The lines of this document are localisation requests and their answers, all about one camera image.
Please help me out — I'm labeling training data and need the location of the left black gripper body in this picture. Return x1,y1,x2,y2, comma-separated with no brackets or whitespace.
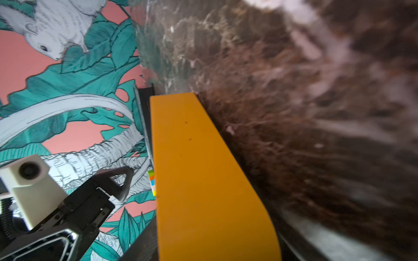
1,189,115,261

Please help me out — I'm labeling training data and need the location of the yellow rectangular alarm clock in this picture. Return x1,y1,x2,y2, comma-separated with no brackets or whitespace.
150,93,282,261

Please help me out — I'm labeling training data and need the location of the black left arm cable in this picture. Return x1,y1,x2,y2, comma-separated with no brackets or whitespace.
0,195,20,242

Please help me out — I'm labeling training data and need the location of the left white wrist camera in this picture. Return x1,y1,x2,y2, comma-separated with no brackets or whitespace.
1,154,67,230

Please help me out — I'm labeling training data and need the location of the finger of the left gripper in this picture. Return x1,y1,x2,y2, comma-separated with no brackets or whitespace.
93,166,134,202

